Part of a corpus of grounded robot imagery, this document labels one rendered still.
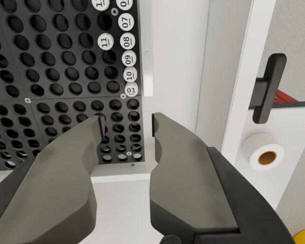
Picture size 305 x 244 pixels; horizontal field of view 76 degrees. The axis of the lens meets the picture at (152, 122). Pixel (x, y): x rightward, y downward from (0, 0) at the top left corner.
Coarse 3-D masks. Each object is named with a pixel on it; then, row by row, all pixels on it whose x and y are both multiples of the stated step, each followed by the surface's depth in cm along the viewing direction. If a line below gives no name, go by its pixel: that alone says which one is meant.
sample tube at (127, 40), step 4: (128, 32) 16; (124, 36) 16; (128, 36) 16; (132, 36) 16; (120, 40) 16; (124, 40) 16; (128, 40) 16; (132, 40) 16; (124, 44) 16; (128, 44) 16; (132, 44) 16; (124, 48) 16; (128, 48) 16
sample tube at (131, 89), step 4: (128, 84) 18; (132, 84) 18; (136, 84) 18; (128, 88) 18; (132, 88) 18; (136, 88) 18; (128, 92) 18; (132, 92) 18; (136, 92) 18; (132, 96) 18
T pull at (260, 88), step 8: (272, 56) 18; (280, 56) 18; (272, 64) 18; (280, 64) 18; (264, 72) 19; (272, 72) 18; (280, 72) 18; (256, 80) 19; (264, 80) 19; (272, 80) 19; (280, 80) 19; (256, 88) 19; (264, 88) 19; (272, 88) 19; (256, 96) 19; (264, 96) 20; (272, 96) 19; (256, 104) 20; (264, 104) 20; (272, 104) 20; (256, 112) 21; (264, 112) 20; (256, 120) 21; (264, 120) 21
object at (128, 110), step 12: (120, 12) 16; (132, 12) 16; (120, 36) 17; (120, 48) 17; (132, 48) 17; (120, 60) 18; (132, 108) 21; (132, 120) 21; (132, 132) 22; (132, 144) 23; (132, 156) 24; (144, 156) 24
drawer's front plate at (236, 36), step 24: (216, 0) 20; (240, 0) 15; (264, 0) 14; (216, 24) 20; (240, 24) 15; (264, 24) 14; (216, 48) 20; (240, 48) 16; (216, 72) 21; (240, 72) 16; (216, 96) 21; (240, 96) 17; (216, 120) 21; (240, 120) 19; (216, 144) 22
